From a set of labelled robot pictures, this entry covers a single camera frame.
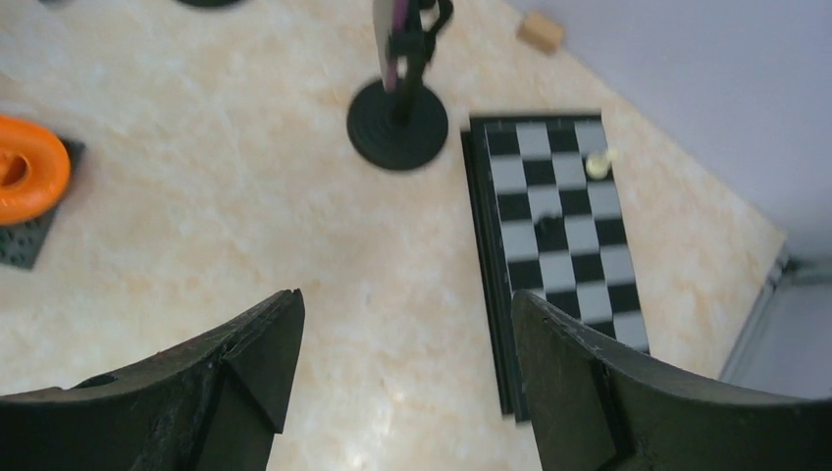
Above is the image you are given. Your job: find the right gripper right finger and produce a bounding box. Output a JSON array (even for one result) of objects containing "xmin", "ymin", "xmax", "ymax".
[{"xmin": 511, "ymin": 291, "xmax": 831, "ymax": 470}]

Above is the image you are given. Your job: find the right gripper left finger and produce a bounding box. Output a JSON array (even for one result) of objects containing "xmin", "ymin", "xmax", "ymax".
[{"xmin": 1, "ymin": 289, "xmax": 305, "ymax": 470}]

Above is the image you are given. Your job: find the black phone stand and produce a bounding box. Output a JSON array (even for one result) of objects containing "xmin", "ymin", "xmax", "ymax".
[
  {"xmin": 346, "ymin": 1, "xmax": 454, "ymax": 172},
  {"xmin": 178, "ymin": 0, "xmax": 241, "ymax": 9}
]

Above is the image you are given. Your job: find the black phone with purple edge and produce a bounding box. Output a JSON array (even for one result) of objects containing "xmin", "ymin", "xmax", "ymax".
[{"xmin": 372, "ymin": 0, "xmax": 410, "ymax": 93}]

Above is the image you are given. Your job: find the black chess piece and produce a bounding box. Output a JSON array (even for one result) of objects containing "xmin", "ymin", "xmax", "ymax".
[{"xmin": 534, "ymin": 214, "xmax": 564, "ymax": 237}]

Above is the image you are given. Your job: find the black grey chessboard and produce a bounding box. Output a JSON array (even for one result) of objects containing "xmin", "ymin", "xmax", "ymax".
[{"xmin": 462, "ymin": 114, "xmax": 650, "ymax": 423}]

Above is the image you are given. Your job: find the white chess piece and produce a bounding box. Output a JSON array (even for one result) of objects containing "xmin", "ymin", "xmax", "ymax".
[{"xmin": 585, "ymin": 149, "xmax": 620, "ymax": 181}]

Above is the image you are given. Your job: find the grey building baseplate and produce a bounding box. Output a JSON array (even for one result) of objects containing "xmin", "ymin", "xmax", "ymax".
[{"xmin": 0, "ymin": 135, "xmax": 86, "ymax": 270}]

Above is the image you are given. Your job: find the small wooden block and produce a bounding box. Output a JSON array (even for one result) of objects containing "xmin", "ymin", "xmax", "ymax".
[{"xmin": 516, "ymin": 12, "xmax": 566, "ymax": 55}]

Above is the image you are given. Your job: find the orange plastic ring toy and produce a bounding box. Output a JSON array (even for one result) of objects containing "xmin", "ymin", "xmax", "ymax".
[{"xmin": 1, "ymin": 115, "xmax": 72, "ymax": 226}]

